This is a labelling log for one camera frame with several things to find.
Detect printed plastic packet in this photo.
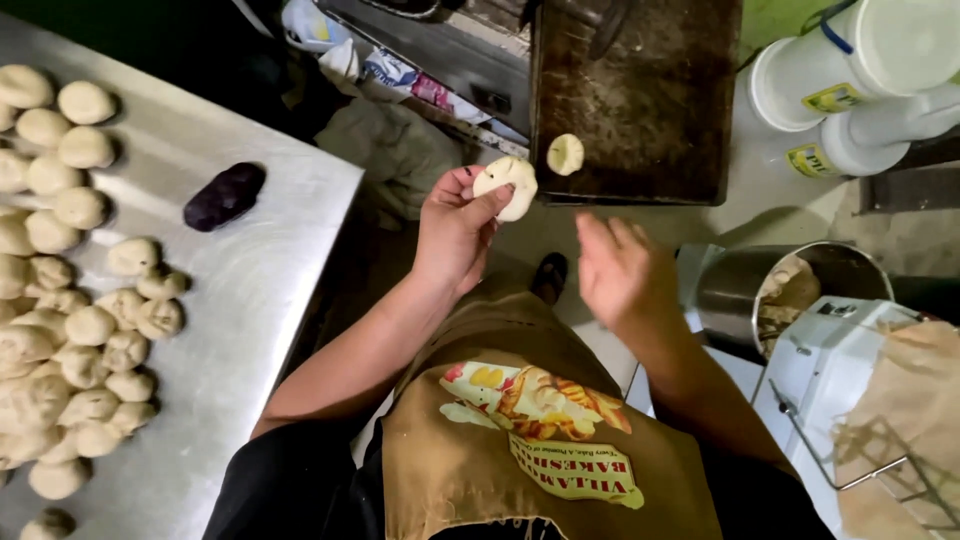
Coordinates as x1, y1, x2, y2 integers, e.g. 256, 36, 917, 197
362, 48, 530, 147

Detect grey crumpled cloth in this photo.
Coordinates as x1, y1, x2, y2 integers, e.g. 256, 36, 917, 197
315, 96, 466, 226

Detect purple dough lump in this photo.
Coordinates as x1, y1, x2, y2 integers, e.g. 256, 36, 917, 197
183, 161, 268, 233

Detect white plastic bag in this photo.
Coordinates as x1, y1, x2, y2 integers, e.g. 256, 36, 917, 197
281, 0, 361, 80

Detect small dimpled dough piece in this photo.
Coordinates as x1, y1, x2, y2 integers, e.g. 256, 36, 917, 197
546, 133, 585, 177

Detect round dough piece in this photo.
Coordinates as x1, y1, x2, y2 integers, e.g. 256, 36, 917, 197
472, 155, 540, 224

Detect brown printed apron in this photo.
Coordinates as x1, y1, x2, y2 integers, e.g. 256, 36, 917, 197
381, 270, 723, 540

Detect heap of pale dough balls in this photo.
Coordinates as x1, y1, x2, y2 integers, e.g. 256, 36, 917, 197
0, 63, 190, 540

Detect dark worn baking tray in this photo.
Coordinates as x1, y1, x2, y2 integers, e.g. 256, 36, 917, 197
529, 0, 744, 207

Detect steel mixing bowl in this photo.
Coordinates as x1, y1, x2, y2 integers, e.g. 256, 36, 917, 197
693, 240, 896, 365

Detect person's left hand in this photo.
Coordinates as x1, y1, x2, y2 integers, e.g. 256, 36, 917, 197
413, 165, 516, 296

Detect white bucket with blue handle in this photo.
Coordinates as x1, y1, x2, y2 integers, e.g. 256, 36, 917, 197
819, 0, 960, 99

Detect metal wire rack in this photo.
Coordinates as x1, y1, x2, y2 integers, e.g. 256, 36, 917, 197
768, 378, 960, 531

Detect white stand mixer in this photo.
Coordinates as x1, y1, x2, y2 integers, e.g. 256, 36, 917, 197
752, 295, 960, 540

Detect person's dark sandal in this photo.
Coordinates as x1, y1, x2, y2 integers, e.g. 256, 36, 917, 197
530, 252, 570, 307

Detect white bucket with yellow label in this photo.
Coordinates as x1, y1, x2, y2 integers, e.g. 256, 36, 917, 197
785, 81, 960, 180
747, 36, 880, 134

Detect dough scraps in bowl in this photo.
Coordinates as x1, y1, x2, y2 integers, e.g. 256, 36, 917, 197
756, 255, 823, 354

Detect person's right hand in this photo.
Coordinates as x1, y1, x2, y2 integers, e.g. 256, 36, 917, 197
574, 211, 682, 337

